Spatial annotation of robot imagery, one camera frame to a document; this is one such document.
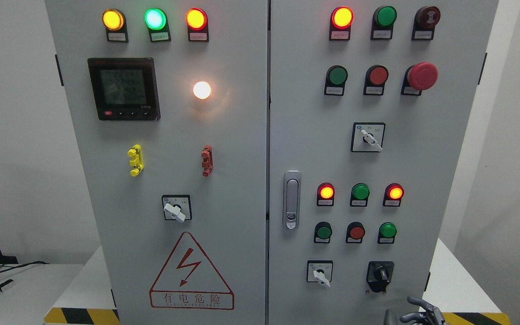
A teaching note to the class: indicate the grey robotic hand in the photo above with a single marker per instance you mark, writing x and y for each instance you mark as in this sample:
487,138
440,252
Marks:
431,315

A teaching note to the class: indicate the black rotary knob switch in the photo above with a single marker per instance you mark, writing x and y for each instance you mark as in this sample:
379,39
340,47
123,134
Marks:
379,275

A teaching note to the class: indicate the green push button lower right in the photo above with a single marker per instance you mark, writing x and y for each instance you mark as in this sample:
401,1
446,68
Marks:
387,233

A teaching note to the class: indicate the green push button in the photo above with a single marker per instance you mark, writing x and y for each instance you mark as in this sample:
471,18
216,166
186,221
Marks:
387,233
322,233
336,77

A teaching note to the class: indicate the red push button lower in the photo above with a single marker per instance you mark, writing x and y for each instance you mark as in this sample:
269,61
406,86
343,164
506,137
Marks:
355,233

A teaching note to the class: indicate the red push button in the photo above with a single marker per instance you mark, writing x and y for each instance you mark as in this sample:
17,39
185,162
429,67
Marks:
375,80
355,233

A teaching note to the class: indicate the red light middle right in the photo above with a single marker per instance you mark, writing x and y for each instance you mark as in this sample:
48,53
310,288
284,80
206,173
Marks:
393,195

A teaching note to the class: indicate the green push button lower left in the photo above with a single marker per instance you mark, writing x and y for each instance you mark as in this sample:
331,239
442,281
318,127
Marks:
322,233

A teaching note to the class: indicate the green unlit light middle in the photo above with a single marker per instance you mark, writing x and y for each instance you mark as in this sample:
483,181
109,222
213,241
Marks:
359,195

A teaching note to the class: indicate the green unlit light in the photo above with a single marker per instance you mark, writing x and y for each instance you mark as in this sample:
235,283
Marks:
383,21
359,195

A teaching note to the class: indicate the red lit light middle left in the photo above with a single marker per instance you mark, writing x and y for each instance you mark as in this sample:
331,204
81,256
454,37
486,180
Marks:
325,194

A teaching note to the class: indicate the grey right cabinet door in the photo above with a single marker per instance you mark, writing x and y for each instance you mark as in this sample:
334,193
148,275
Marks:
312,133

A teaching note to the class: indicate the grey cabinet door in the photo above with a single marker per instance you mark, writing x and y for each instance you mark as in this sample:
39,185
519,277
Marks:
229,206
312,133

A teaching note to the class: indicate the red emergency stop button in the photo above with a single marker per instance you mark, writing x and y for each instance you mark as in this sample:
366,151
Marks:
419,77

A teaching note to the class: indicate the red push button upper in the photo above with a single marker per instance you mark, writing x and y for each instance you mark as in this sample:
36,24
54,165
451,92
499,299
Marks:
375,80

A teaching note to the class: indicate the red high voltage warning sticker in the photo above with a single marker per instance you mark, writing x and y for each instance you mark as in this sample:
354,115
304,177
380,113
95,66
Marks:
189,280

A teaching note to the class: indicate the green push button upper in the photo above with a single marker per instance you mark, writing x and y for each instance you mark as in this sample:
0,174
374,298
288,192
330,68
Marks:
336,77

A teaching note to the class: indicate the red terminal connector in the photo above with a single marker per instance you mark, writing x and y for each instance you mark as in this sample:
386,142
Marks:
207,161

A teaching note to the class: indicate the dark red buzzer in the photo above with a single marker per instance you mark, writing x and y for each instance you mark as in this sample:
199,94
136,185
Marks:
424,23

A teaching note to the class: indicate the green unlit light top right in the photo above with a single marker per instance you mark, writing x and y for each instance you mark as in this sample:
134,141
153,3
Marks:
383,21

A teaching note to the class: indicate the red lit light top right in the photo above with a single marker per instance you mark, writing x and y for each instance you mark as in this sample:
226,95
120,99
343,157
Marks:
341,20

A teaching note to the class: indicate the white lit indicator lamp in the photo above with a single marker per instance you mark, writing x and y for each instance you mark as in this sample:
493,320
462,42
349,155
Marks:
201,90

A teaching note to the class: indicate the yellow terminal connector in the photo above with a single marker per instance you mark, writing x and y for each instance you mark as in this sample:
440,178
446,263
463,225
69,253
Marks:
136,160

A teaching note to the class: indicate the grey left cabinet door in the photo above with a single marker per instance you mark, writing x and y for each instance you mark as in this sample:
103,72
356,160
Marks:
229,206

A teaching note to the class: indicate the white platform with hazard stripes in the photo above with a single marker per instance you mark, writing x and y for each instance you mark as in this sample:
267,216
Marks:
88,299

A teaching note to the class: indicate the red lit indicator light left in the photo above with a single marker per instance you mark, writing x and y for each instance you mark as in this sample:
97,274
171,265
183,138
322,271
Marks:
197,25

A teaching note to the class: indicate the black digital power meter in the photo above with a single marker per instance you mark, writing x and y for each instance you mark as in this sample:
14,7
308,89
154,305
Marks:
124,89

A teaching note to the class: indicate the green lit indicator light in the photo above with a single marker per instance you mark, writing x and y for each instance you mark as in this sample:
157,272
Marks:
157,25

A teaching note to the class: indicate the small white black dongle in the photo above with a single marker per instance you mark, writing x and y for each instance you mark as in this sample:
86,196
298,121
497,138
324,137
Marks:
6,285

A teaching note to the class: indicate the yellow indicator light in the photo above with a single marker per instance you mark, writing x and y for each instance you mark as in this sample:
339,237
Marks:
115,25

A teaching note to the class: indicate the white selector switch lower right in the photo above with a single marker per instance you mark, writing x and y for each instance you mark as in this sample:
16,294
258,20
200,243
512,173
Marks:
319,271

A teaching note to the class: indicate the white selector switch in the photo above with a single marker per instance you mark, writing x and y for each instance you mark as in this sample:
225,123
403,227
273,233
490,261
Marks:
367,137
319,271

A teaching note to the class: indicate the white selector switch upper right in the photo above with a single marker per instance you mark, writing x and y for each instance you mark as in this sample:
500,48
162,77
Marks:
367,137

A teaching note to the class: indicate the silver door latch handle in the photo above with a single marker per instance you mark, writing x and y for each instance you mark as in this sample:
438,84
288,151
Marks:
291,199

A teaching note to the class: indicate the white selector switch left door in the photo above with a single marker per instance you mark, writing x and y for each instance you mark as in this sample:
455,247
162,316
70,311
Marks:
176,207

